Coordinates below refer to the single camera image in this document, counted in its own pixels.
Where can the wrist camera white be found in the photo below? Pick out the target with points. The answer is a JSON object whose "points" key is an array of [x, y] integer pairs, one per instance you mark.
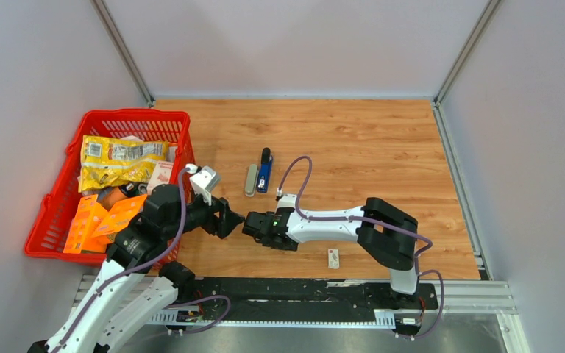
{"points": [[285, 200], [203, 180]]}

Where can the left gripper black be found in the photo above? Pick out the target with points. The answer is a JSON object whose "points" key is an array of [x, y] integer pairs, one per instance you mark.
{"points": [[221, 225]]}

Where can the red plastic basket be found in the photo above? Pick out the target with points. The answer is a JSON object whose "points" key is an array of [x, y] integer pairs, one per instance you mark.
{"points": [[50, 230]]}

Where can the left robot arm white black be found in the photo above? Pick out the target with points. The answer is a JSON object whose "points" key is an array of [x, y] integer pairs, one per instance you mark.
{"points": [[98, 324]]}

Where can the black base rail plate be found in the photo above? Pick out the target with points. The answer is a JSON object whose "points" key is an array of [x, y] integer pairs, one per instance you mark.
{"points": [[301, 300]]}

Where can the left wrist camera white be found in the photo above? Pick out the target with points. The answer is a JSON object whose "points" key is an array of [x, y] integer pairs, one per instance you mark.
{"points": [[203, 180]]}

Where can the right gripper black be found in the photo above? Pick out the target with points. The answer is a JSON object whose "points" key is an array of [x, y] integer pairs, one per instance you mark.
{"points": [[291, 248]]}

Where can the blue black stapler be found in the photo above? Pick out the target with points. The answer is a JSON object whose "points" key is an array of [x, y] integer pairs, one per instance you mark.
{"points": [[264, 171]]}

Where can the orange box left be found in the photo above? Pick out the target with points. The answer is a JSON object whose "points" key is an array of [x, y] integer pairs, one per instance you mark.
{"points": [[90, 213]]}

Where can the grey white stapler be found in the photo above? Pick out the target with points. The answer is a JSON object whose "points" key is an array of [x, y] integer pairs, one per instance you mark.
{"points": [[251, 180]]}

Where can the pink white small box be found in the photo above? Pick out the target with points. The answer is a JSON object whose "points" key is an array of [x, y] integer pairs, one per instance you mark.
{"points": [[161, 175]]}

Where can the yellow snack bag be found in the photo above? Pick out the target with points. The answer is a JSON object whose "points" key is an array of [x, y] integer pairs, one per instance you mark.
{"points": [[111, 162]]}

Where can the orange box right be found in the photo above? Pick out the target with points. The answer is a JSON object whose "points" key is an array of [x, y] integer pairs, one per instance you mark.
{"points": [[118, 219]]}

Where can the staple box with red mark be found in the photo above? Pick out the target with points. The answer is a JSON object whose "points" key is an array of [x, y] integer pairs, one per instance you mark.
{"points": [[333, 259]]}

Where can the orange box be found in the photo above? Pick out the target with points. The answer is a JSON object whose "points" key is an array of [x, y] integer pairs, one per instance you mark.
{"points": [[90, 213], [118, 219]]}

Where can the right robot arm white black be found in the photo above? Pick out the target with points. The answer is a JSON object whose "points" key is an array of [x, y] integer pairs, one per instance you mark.
{"points": [[386, 233]]}

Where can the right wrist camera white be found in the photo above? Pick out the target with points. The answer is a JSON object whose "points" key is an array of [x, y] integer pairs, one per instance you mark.
{"points": [[285, 200]]}

